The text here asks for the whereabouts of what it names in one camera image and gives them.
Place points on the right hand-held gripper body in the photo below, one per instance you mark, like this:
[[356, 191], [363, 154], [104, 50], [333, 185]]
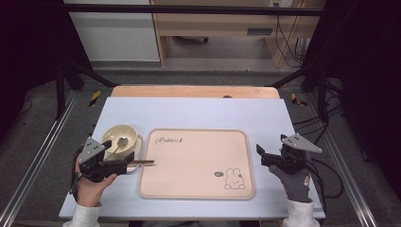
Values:
[[293, 157]]

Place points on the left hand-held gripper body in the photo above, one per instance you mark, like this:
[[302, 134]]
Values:
[[94, 167]]

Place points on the cream bowl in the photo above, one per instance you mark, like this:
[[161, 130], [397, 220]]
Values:
[[113, 134]]

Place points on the beige tray with rabbit print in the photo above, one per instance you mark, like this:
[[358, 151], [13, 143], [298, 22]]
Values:
[[195, 164]]

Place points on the person's left hand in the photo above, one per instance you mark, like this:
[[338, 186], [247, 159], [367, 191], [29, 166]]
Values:
[[90, 192]]

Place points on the person's right hand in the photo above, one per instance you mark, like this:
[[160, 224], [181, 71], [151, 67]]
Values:
[[298, 187]]

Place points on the yellow black tape strip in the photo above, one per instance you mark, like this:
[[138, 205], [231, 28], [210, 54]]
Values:
[[296, 100], [94, 98]]

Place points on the black metal stand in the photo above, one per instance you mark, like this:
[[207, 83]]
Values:
[[60, 88], [322, 94]]

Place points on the wooden table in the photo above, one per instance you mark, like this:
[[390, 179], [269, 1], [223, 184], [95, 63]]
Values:
[[189, 91]]

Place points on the white cabinet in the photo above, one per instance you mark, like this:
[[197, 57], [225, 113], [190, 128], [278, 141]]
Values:
[[116, 38]]

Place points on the dark curtain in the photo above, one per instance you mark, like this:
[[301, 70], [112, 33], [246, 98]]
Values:
[[369, 78], [28, 47]]

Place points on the grey chair base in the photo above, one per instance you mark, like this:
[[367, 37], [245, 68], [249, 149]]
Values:
[[192, 40]]

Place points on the wooden desk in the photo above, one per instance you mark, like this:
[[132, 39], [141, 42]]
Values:
[[214, 23]]

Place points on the black horizontal bar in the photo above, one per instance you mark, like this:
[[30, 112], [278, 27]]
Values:
[[189, 9]]

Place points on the aluminium rail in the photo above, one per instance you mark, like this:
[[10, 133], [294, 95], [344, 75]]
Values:
[[38, 157], [346, 176]]

